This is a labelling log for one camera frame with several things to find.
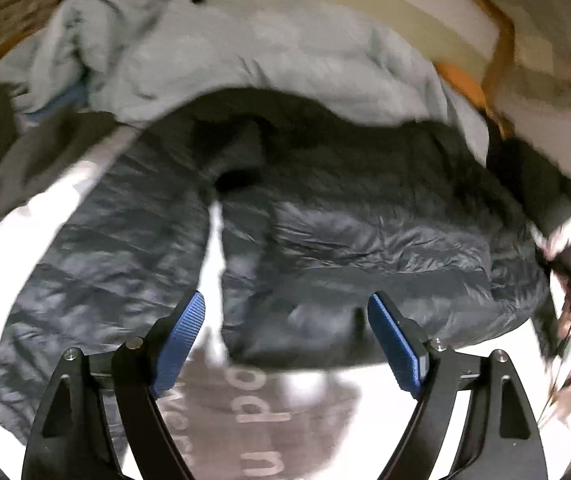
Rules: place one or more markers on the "wooden bed frame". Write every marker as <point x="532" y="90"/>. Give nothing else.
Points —
<point x="503" y="50"/>

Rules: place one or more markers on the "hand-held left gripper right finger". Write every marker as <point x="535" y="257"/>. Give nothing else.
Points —
<point x="395" y="345"/>

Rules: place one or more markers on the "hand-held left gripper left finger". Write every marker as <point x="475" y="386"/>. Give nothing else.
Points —
<point x="180" y="345"/>

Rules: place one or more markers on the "large black puffer coat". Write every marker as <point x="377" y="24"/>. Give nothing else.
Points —
<point x="530" y="185"/>

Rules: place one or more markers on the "sheer checked curtain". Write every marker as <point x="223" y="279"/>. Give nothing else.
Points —
<point x="555" y="25"/>

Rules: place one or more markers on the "dark grey cloth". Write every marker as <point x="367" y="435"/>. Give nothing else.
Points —
<point x="40" y="160"/>

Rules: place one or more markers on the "striped wall padding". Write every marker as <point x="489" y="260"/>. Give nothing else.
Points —
<point x="365" y="0"/>

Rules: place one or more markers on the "light blue floral duvet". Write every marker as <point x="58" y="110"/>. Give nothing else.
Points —
<point x="265" y="60"/>

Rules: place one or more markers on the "orange pillow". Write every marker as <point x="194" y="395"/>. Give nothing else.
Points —
<point x="460" y="82"/>

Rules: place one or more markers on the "dark puffer jacket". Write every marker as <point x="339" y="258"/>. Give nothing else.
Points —
<point x="365" y="240"/>

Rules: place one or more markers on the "blue cloth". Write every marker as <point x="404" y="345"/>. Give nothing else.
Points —
<point x="63" y="102"/>

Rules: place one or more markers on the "grey printed cloth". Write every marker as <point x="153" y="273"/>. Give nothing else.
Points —
<point x="275" y="410"/>

